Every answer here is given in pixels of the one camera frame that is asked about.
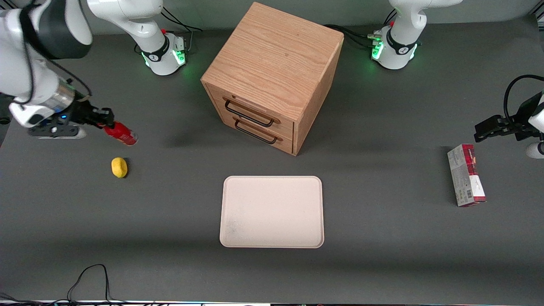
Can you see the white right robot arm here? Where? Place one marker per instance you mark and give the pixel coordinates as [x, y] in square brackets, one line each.
[140, 25]

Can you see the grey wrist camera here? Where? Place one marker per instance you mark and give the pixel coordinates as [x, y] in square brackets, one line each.
[535, 150]
[55, 131]

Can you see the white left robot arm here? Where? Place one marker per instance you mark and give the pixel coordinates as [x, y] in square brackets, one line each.
[401, 25]

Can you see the grey and red carton box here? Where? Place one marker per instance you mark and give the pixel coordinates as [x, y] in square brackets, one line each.
[465, 176]

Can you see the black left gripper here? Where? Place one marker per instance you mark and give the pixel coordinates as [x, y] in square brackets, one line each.
[519, 126]

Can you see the wooden drawer cabinet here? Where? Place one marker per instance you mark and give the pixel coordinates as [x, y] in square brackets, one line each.
[276, 55]

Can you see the red coke bottle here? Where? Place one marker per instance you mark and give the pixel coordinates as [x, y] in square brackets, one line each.
[125, 136]

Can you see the yellow lemon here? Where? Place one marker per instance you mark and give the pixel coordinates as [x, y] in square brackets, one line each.
[119, 167]

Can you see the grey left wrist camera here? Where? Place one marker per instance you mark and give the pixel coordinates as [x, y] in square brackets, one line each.
[535, 150]

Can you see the wooden drawer front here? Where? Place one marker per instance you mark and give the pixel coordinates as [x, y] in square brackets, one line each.
[287, 144]
[285, 128]

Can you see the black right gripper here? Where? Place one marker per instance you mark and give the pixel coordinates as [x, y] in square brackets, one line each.
[83, 114]

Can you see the beige rectangular tray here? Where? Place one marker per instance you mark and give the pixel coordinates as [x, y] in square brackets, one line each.
[272, 212]

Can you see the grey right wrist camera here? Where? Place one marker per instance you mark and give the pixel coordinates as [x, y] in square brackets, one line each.
[55, 131]

